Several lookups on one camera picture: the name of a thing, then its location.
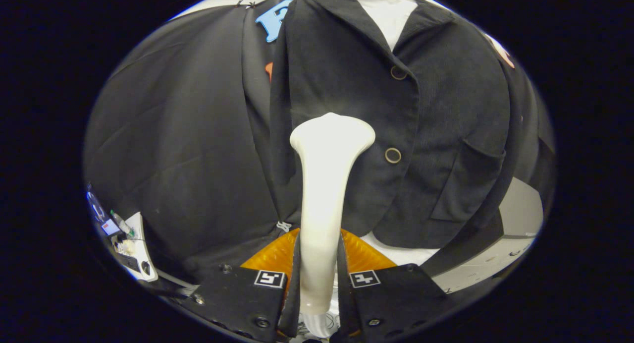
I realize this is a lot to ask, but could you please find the white plastic device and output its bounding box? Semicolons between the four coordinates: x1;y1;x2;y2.
124;212;159;283

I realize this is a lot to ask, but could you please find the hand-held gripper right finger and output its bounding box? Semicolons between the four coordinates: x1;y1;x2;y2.
338;229;449;343

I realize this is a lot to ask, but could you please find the black blazer jacket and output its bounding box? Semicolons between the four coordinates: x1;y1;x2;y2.
270;0;543;279

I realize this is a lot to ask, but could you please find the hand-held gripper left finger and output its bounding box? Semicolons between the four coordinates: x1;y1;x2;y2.
181;229;302;343

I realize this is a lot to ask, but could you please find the thick black cable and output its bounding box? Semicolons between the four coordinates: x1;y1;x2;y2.
149;278;193;298

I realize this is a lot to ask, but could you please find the white shirt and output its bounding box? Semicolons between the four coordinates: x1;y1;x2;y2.
354;0;441;267

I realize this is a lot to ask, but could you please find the grey cabinet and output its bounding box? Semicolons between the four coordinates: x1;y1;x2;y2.
431;177;544;294

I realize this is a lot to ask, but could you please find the white garment steamer head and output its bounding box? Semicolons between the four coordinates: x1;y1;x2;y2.
290;113;376;315

